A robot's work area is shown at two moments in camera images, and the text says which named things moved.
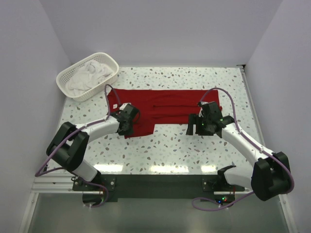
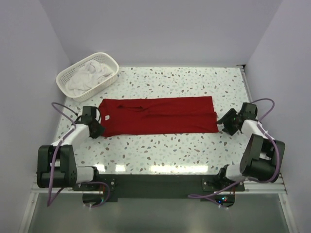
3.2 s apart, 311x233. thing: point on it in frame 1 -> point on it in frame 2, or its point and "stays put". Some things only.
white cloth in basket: [90, 74] stays put
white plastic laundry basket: [88, 76] stays put
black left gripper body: [129, 121] -> [97, 129]
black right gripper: [198, 124] -> [228, 120]
